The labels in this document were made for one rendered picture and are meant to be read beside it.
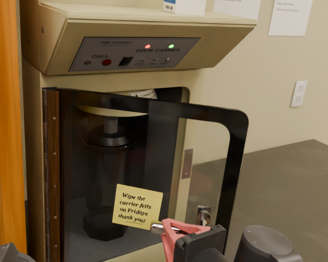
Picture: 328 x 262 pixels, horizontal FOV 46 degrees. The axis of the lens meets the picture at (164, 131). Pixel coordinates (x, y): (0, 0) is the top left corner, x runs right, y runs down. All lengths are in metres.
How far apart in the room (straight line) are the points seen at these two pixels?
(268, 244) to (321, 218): 0.82
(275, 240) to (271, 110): 1.21
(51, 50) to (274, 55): 1.13
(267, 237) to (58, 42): 0.35
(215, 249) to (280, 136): 1.26
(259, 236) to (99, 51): 0.32
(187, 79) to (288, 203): 0.67
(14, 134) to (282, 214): 0.88
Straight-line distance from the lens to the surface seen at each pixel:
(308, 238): 1.15
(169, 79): 0.71
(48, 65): 0.57
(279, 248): 0.45
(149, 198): 0.63
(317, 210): 1.30
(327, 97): 1.93
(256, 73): 1.51
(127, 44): 0.56
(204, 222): 0.63
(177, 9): 0.60
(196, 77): 0.75
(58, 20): 0.51
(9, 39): 0.50
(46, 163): 0.65
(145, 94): 0.73
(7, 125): 0.52
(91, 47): 0.54
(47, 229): 0.71
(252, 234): 0.46
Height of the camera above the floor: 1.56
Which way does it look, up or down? 21 degrees down
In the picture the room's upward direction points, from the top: 6 degrees clockwise
